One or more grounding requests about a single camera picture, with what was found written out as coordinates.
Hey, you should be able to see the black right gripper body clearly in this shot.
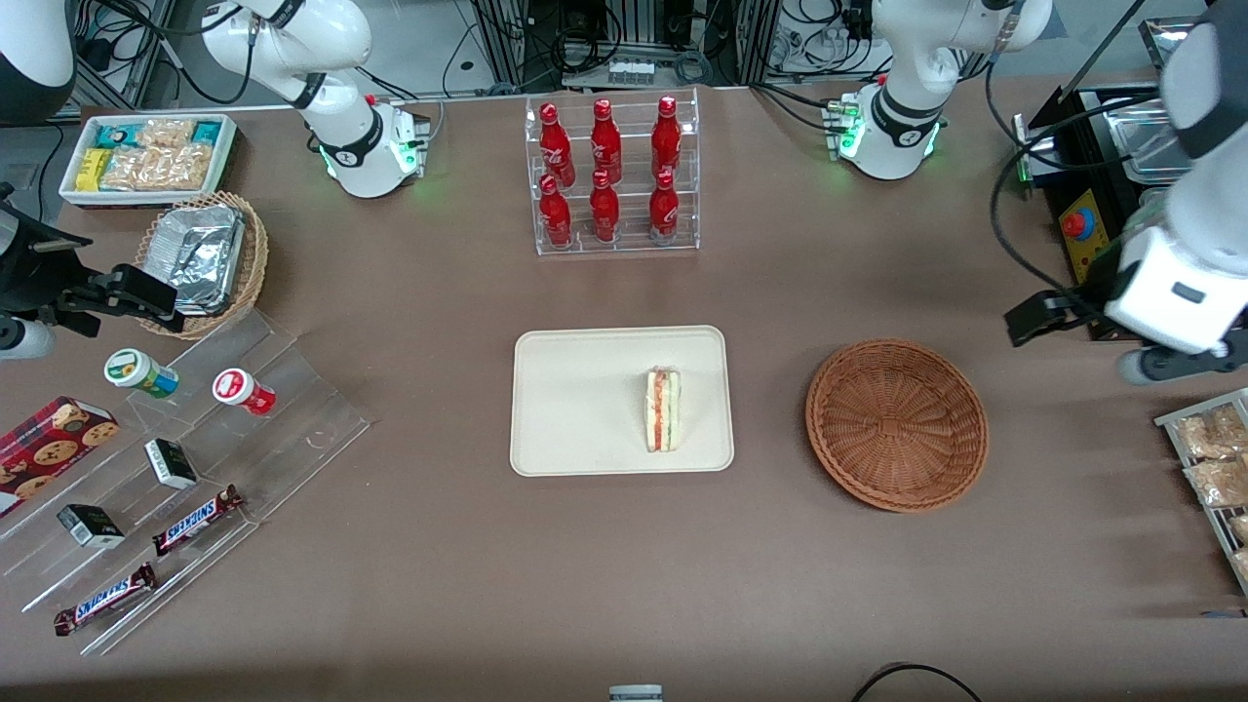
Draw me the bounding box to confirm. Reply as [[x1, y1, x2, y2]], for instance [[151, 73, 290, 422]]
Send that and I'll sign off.
[[0, 185, 95, 319]]

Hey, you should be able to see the triangular sandwich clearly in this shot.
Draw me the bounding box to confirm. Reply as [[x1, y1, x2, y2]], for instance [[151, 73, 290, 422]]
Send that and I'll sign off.
[[643, 366, 683, 453]]

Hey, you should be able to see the light wicker basket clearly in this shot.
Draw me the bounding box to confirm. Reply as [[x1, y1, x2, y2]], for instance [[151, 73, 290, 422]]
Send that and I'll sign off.
[[135, 191, 270, 340]]

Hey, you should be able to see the tray of packaged snacks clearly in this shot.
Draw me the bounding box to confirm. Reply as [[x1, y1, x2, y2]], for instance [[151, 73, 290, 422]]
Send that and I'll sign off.
[[1155, 388, 1248, 596]]

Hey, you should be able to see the metal food tray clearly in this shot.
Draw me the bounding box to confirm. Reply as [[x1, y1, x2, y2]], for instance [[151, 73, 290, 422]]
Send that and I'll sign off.
[[1102, 97, 1195, 186]]

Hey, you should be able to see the round brown wicker basket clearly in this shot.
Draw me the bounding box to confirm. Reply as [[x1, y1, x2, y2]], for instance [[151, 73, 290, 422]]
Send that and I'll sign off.
[[805, 337, 990, 514]]

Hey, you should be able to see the cream rectangular tray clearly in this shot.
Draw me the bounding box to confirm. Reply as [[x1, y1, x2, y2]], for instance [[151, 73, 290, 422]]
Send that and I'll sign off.
[[510, 325, 735, 478]]

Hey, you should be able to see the green lid cup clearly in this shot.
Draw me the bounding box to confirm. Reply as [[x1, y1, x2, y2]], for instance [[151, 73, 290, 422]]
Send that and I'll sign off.
[[104, 348, 180, 401]]

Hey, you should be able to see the yellow emergency stop box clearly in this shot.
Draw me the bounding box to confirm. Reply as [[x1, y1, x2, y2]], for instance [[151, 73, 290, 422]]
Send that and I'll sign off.
[[1058, 190, 1113, 285]]

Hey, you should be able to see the aluminium foil container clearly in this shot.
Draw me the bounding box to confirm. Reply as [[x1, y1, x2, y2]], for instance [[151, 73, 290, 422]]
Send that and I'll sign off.
[[146, 205, 247, 315]]

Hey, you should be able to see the white rectangular snack bin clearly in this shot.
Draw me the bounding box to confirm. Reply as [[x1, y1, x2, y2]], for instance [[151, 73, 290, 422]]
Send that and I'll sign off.
[[58, 112, 240, 211]]

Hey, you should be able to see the red lid cup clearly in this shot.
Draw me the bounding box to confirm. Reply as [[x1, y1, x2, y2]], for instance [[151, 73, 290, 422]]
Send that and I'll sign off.
[[213, 368, 277, 417]]

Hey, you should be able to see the clear rice cracker bag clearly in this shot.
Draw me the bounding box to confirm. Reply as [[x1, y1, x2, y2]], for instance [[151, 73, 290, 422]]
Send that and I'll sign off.
[[102, 144, 212, 193], [136, 117, 196, 152]]

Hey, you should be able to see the small black box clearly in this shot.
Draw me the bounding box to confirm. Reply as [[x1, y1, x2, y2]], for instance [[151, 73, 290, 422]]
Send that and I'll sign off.
[[144, 439, 199, 490], [57, 503, 126, 549]]

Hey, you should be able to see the red plaid cookie box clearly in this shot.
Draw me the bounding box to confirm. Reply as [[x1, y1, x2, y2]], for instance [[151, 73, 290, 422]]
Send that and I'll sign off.
[[0, 395, 121, 518]]

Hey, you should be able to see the clear acrylic stepped shelf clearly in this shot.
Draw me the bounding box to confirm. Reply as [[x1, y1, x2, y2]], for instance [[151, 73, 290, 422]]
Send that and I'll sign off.
[[0, 310, 371, 656]]

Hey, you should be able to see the Snickers bar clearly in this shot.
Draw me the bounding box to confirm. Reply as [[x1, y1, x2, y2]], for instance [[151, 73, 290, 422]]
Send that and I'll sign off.
[[151, 485, 245, 557], [54, 563, 158, 637]]

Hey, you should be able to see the red cola bottle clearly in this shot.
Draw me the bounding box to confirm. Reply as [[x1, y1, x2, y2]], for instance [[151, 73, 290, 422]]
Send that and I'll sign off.
[[649, 168, 681, 241], [590, 98, 623, 182], [651, 96, 683, 178], [539, 174, 573, 248], [589, 170, 621, 243], [539, 102, 576, 186]]

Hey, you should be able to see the clear acrylic bottle rack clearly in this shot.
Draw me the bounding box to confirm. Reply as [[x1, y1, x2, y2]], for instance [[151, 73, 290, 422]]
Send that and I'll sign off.
[[525, 88, 701, 256]]

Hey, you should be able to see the aluminium equipment rack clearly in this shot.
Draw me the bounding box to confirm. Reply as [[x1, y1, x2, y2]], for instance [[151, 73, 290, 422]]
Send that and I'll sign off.
[[468, 0, 878, 98]]

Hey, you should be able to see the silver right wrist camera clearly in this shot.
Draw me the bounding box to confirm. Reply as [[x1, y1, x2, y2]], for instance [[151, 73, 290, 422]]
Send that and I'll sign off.
[[0, 314, 57, 362]]

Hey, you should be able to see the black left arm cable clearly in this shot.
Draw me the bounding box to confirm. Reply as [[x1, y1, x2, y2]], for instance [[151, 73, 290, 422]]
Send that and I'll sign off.
[[989, 88, 1166, 298]]

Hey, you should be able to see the black table edge cable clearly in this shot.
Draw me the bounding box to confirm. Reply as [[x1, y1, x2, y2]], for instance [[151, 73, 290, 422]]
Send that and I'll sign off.
[[851, 663, 981, 702]]

